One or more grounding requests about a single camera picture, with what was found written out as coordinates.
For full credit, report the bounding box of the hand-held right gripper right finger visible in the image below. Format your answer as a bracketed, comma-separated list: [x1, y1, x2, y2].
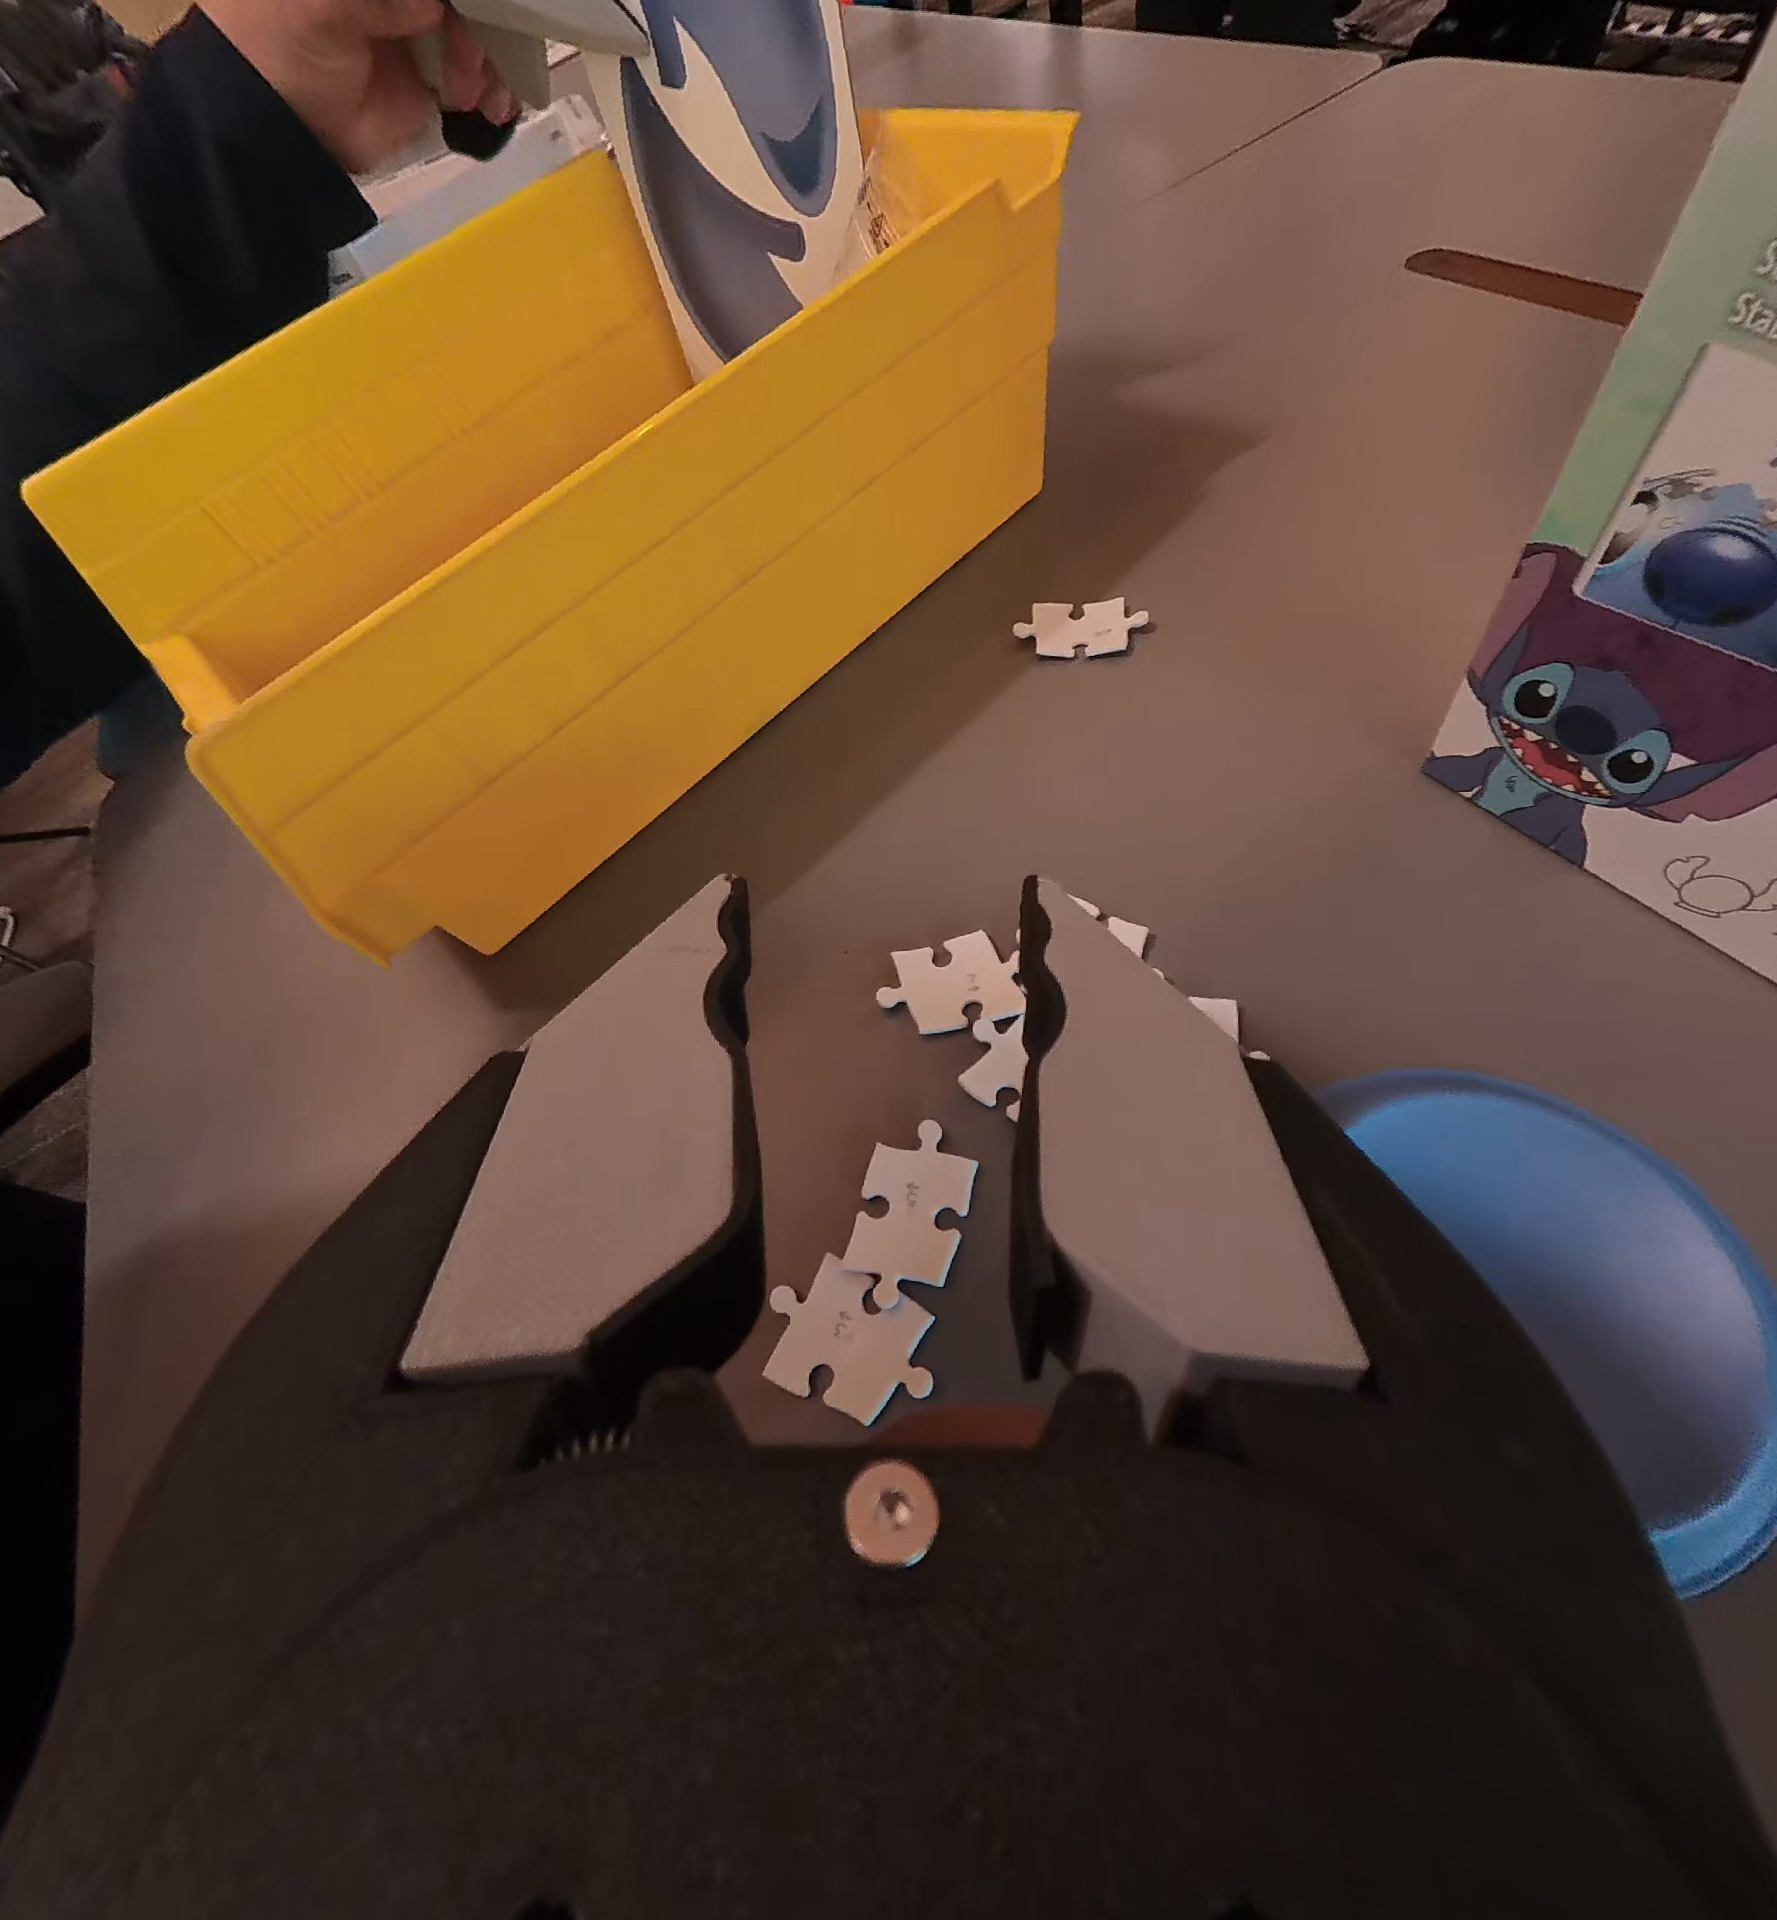
[1011, 877, 1371, 1391]

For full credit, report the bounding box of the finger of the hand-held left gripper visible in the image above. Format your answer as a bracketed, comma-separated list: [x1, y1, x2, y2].
[555, 0, 669, 67]

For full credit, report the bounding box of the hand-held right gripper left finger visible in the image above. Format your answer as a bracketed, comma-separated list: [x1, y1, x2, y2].
[401, 877, 764, 1382]

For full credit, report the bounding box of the white card with blue ears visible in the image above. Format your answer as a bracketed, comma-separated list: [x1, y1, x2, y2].
[588, 0, 866, 384]

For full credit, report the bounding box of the puzzle piece cluster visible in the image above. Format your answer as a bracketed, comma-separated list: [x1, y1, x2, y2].
[760, 892, 1243, 1428]

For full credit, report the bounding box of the yellow plastic bin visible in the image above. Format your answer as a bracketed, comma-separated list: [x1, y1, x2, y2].
[21, 108, 1083, 962]

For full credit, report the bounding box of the person's left forearm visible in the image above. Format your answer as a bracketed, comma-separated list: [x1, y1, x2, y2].
[0, 7, 381, 842]

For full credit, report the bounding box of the joined puzzle piece pair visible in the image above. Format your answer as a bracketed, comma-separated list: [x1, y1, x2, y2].
[1012, 596, 1152, 662]

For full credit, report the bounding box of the cartoon printed puzzle box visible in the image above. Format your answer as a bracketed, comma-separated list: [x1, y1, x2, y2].
[1424, 0, 1777, 1031]

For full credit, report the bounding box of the person's left hand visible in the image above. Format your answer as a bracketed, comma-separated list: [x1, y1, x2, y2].
[265, 0, 522, 174]

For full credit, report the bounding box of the clear plastic bag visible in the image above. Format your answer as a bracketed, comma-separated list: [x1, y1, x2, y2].
[842, 104, 927, 273]

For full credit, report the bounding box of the blue round plastic dish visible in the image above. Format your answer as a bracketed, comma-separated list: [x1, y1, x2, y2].
[1316, 1068, 1777, 1600]

